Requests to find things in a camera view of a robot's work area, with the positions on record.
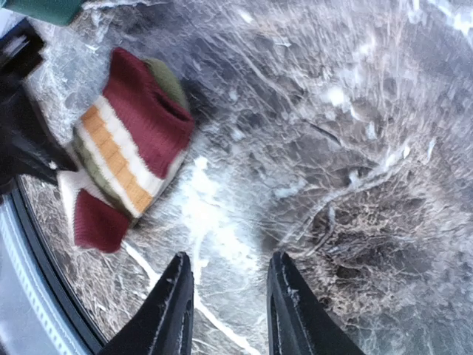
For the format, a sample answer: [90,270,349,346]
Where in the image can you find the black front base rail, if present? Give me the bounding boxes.
[11,177,106,354]

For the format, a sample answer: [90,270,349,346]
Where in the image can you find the striped cream red sock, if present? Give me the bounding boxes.
[57,47,195,253]

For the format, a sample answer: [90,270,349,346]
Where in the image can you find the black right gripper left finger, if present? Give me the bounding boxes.
[100,252,194,355]

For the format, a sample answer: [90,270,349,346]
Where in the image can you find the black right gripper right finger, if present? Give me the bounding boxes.
[267,251,363,355]

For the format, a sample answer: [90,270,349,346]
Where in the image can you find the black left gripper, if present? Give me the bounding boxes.
[1,18,78,192]

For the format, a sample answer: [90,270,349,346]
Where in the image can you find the white slotted cable duct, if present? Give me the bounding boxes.
[1,206,84,354]

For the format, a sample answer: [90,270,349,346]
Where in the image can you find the green plastic divided tray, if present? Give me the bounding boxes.
[1,0,84,26]

